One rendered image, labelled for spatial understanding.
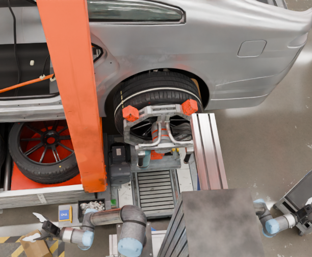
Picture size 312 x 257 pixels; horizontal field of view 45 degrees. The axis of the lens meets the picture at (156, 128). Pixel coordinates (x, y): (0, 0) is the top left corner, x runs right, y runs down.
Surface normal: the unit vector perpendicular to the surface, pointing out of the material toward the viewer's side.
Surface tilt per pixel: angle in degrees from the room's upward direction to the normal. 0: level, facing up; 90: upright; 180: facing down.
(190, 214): 0
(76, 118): 90
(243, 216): 0
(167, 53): 90
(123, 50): 90
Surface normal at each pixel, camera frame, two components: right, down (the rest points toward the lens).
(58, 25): 0.12, 0.86
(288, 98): 0.07, -0.50
